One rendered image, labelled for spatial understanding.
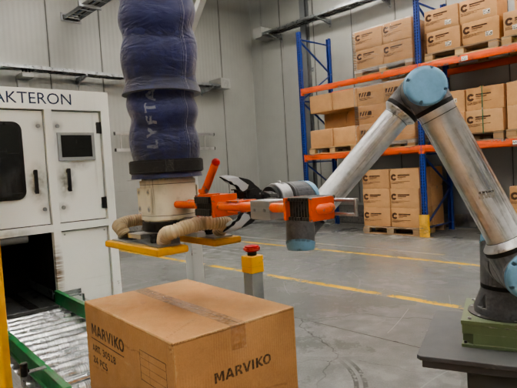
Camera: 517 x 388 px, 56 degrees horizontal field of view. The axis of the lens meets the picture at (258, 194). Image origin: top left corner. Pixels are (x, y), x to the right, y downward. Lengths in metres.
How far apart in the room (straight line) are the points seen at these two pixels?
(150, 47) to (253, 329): 0.84
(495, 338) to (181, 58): 1.28
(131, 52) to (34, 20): 9.43
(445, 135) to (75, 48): 10.00
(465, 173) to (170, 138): 0.85
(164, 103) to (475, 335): 1.20
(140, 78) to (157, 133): 0.16
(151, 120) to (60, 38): 9.58
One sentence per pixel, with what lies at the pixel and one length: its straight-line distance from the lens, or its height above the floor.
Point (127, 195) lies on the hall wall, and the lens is 11.13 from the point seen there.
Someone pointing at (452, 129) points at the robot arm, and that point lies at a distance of 1.50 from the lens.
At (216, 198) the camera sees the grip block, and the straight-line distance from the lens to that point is 1.28.
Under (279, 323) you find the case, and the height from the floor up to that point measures 0.91.
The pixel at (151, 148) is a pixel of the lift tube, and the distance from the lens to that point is 1.44.
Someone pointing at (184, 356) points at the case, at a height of 0.91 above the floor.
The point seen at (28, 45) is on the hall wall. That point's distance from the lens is 10.72.
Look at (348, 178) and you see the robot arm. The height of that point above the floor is 1.30.
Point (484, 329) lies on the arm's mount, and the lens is 1.73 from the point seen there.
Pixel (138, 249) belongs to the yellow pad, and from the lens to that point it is 1.43.
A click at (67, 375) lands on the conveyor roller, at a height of 0.53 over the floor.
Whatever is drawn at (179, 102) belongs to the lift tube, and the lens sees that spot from 1.46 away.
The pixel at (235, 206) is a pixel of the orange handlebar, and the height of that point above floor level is 1.26.
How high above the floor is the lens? 1.35
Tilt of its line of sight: 3 degrees down
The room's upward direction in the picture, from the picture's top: 3 degrees counter-clockwise
